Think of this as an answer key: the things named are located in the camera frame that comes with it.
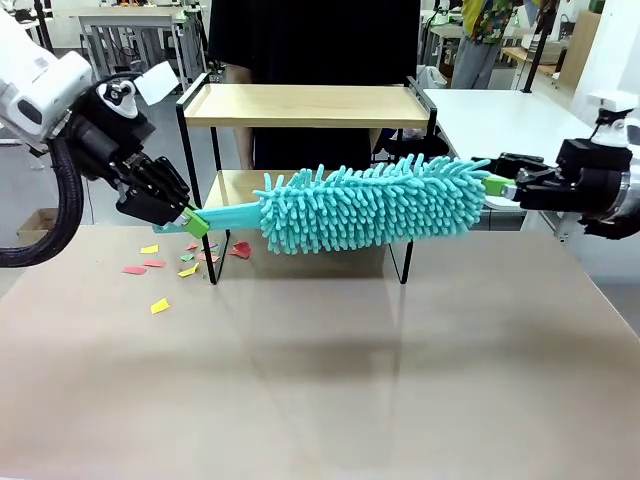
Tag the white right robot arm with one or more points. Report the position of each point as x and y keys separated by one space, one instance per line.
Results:
x=631 y=195

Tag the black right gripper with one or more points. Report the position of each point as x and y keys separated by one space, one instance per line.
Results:
x=597 y=180

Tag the wooden cabinet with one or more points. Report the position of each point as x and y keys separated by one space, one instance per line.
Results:
x=580 y=50

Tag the person in colourful shirt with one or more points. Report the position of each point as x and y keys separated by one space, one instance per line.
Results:
x=480 y=30

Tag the black metal wooden two-tier shelf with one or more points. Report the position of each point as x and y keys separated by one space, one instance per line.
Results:
x=300 y=120

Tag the large yellow paper scrap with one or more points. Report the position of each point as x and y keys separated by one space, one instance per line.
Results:
x=160 y=306

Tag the black pole stand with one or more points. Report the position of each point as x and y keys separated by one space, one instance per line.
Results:
x=535 y=60

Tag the cardboard box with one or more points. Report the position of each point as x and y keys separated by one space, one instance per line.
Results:
x=35 y=225

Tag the green paper scrap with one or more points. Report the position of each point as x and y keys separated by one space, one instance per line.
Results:
x=187 y=257

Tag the person in black shirt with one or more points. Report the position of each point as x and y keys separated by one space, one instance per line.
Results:
x=315 y=40

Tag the black chair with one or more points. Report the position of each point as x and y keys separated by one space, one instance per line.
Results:
x=427 y=145

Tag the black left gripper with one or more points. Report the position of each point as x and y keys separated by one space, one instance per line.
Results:
x=135 y=192

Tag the small yellow paper scrap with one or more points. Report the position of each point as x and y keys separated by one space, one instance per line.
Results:
x=188 y=271

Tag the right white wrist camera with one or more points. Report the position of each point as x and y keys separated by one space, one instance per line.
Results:
x=612 y=125

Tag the teal microfiber duster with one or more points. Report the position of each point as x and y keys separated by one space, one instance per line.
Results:
x=375 y=205

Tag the white side table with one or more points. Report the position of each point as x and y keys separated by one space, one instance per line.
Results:
x=500 y=125

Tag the white background desk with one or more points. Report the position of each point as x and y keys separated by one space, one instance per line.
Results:
x=130 y=20

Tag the wooden background desk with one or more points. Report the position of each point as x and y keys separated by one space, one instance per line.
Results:
x=520 y=56

